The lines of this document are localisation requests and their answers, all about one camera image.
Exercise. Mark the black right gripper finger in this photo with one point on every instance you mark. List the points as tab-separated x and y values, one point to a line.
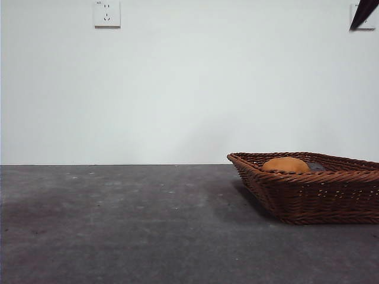
362	12

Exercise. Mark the purple eggplant with green stem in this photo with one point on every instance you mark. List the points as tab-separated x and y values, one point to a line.
316	167

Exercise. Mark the brown potato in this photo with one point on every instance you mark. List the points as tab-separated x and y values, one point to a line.
284	165

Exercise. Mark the brown wicker basket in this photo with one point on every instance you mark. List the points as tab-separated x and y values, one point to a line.
325	201

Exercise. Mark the white wall socket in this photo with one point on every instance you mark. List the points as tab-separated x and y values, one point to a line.
370	25
107	14

